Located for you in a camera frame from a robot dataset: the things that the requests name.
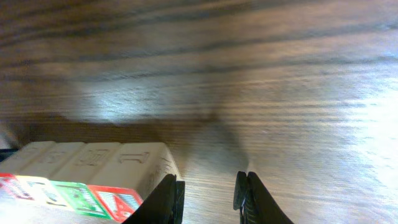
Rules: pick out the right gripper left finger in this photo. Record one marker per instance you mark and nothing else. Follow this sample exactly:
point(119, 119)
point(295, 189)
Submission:
point(164, 205)

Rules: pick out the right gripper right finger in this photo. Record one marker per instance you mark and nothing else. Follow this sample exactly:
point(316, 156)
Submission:
point(255, 203)

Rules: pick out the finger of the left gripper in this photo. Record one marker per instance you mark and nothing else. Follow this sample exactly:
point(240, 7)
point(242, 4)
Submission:
point(5, 153)

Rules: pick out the red I block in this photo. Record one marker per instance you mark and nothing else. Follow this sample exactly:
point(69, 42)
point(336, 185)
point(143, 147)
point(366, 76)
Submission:
point(13, 166)

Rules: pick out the yellow C block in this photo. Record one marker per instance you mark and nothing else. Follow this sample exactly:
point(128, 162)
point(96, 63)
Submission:
point(43, 160)

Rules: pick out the red A block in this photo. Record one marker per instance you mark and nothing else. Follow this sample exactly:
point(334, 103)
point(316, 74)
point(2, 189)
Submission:
point(131, 174)

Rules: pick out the green R block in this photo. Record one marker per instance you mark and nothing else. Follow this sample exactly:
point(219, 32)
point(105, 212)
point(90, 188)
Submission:
point(73, 178)

